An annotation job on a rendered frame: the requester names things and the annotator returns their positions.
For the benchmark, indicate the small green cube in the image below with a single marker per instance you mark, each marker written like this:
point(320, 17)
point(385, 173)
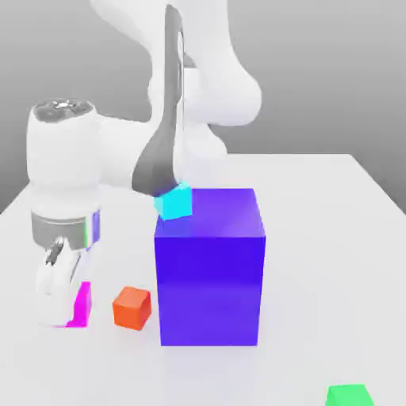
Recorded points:
point(349, 396)

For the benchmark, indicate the large purple box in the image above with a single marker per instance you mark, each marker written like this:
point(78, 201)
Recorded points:
point(209, 279)

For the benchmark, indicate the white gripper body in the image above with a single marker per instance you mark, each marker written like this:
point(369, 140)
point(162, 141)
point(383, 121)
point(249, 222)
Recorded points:
point(58, 295)

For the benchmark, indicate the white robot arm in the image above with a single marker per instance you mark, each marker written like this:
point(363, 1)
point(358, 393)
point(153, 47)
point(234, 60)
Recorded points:
point(63, 158)

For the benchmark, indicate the small cyan cube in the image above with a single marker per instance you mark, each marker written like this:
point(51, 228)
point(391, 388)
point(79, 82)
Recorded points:
point(176, 203)

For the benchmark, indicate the small orange cube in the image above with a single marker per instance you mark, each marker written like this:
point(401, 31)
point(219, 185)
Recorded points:
point(130, 309)

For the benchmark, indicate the small magenta cube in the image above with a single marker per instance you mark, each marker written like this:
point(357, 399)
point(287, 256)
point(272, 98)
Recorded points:
point(83, 304)

